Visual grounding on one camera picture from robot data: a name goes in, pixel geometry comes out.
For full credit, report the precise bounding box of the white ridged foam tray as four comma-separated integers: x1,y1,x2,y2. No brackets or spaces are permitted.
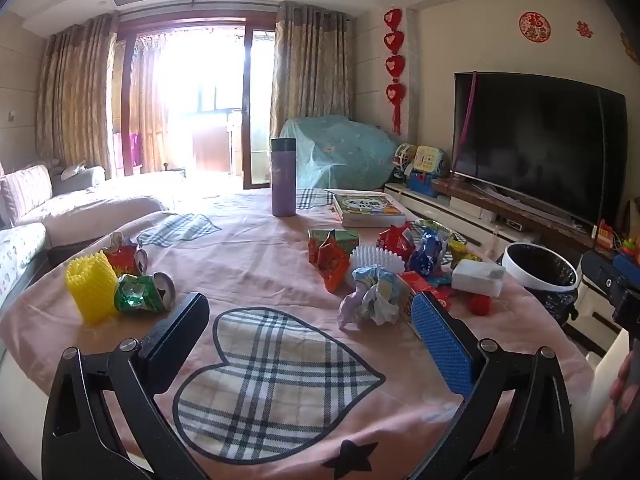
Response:
349,246,406,276

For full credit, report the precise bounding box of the printed white cushion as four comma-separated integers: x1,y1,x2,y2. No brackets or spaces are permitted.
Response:
0,222,51,308

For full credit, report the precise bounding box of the crumpled white paper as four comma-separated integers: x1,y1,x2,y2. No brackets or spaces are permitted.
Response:
337,290,373,330

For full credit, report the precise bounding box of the yellow basket toy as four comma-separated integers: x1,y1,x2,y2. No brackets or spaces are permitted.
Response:
412,145,446,177

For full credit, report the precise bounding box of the white basket toy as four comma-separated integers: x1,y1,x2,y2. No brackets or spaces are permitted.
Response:
392,142,418,175

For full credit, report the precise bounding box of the black television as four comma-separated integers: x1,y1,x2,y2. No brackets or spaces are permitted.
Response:
452,71,628,226

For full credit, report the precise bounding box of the brown sliding door frame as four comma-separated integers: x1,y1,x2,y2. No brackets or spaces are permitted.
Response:
117,10,278,191

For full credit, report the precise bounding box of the red snack bag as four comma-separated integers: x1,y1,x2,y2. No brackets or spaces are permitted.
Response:
376,224,416,266

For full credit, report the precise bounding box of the white tv cabinet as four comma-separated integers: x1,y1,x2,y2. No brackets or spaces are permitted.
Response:
384,179,640,356

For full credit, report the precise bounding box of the pink sofa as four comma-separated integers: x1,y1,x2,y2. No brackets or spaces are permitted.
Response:
0,160,173,251

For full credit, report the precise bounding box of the teal dust cover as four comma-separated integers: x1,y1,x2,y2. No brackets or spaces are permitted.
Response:
280,114,403,191

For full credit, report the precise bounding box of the blue toy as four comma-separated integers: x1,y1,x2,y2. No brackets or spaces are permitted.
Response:
407,170,451,197

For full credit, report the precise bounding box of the round red wall sticker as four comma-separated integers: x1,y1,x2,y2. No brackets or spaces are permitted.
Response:
518,11,551,41

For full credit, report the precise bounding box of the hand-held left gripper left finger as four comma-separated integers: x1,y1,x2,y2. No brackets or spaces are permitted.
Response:
42,291,211,480

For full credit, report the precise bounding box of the beige patterned curtain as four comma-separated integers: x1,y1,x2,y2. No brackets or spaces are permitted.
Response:
270,1,351,141
36,12,118,178

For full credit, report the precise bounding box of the flat red packet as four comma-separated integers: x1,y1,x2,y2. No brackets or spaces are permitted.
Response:
397,271,453,311

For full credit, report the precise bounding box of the green yellow wrapper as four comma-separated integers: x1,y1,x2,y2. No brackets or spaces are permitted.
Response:
447,239,482,263

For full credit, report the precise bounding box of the crushed red can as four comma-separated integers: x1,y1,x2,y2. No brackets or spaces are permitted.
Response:
102,232,149,277

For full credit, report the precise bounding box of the sheer beige curtain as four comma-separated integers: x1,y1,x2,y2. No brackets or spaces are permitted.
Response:
127,32,171,171

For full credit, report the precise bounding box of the crumpled blue white wrapper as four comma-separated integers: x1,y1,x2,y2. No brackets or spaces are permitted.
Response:
351,266,412,326

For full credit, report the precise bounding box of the pink stick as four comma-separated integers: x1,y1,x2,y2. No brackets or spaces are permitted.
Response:
461,72,478,148

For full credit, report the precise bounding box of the yellow foam fruit net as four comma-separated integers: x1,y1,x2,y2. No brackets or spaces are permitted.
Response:
66,250,120,325

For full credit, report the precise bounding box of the stack of picture books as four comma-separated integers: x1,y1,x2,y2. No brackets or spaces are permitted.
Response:
332,192,408,228

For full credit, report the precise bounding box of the person's right hand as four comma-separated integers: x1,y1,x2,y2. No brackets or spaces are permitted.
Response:
594,354,640,443

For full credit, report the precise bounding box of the red green snack wrapper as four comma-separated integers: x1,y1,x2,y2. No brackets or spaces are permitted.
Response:
308,228,361,293

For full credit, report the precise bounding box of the white trash bin black liner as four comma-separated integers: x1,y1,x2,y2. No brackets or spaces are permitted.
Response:
501,242,581,328

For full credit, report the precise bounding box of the crushed green can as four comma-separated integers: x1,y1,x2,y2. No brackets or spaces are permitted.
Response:
114,271,177,313

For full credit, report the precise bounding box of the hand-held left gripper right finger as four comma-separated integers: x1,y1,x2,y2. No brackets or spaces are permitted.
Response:
410,291,573,480

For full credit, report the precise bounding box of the white box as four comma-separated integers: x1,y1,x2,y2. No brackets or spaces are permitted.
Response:
451,259,506,297

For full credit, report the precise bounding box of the red heart string decoration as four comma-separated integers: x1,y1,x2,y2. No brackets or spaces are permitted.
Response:
382,7,407,136

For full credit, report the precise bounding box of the blue snack bag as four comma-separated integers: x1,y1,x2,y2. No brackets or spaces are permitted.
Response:
409,230,449,277

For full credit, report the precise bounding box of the purple thermos bottle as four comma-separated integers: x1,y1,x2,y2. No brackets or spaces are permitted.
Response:
270,137,298,218

